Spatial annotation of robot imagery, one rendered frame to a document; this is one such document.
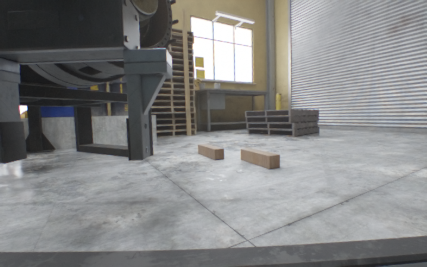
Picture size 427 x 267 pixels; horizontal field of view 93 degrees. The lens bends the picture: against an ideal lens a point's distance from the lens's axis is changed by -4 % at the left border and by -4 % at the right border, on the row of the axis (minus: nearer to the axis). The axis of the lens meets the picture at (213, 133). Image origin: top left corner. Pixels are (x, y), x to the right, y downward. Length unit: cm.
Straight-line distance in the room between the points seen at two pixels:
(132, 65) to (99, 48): 3
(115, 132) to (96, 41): 332
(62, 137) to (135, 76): 334
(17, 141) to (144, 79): 15
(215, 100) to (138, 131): 541
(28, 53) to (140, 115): 12
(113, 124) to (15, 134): 324
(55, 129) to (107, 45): 335
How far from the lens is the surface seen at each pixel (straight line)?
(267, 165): 162
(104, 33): 22
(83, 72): 112
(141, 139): 21
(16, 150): 29
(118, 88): 414
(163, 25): 110
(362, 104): 593
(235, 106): 672
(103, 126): 351
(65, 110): 367
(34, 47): 25
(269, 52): 785
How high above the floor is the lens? 40
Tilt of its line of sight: 5 degrees down
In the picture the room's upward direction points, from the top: 1 degrees counter-clockwise
